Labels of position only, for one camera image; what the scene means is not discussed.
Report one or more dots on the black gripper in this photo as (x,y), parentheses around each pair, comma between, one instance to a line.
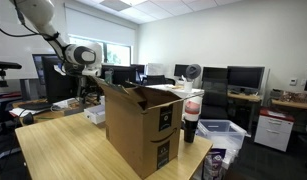
(82,81)

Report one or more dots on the white cabinet drawer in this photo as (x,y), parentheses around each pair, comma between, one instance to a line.
(94,115)

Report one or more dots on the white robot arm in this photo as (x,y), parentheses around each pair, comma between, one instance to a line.
(36,13)

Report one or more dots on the white filing cabinet red top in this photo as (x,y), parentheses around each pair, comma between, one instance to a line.
(273,130)

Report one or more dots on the grey metal monitor stand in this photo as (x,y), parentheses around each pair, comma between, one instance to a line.
(73,111)

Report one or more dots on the green bottle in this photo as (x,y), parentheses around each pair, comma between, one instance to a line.
(108,76)

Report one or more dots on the black Dell monitor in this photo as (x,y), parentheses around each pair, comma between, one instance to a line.
(56,86)

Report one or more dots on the wooden side desk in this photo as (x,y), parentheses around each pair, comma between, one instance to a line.
(53,116)

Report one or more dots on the black keyboard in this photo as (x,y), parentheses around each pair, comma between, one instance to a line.
(34,106)

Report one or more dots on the office window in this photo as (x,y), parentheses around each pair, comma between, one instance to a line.
(118,54)

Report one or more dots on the black computer mouse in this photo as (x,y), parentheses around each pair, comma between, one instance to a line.
(28,119)

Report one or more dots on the brown cardboard shipping box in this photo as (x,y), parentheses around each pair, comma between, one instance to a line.
(139,133)

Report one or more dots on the white window blind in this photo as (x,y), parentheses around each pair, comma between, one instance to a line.
(99,25)

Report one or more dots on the white board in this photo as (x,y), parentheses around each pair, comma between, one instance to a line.
(155,69)

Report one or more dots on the red black office chair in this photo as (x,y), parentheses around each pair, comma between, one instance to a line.
(3,106)

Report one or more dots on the white cup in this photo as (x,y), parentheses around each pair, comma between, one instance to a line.
(188,86)

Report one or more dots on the grey round fan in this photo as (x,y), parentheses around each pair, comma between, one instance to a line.
(193,71)

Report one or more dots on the black mesh office chair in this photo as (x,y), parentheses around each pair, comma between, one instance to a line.
(213,100)

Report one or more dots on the clear plastic storage bin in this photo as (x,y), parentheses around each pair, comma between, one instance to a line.
(223,133)

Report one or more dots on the purple snack bag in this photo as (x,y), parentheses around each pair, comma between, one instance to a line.
(213,165)

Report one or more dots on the wooden office desk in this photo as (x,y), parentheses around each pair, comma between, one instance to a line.
(293,104)
(244,97)

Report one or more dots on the large black computer monitor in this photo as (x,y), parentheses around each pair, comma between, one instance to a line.
(245,77)

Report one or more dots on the black camera on tripod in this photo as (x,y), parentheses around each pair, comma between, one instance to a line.
(6,65)

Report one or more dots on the white wall thermostat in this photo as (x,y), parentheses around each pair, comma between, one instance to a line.
(293,82)

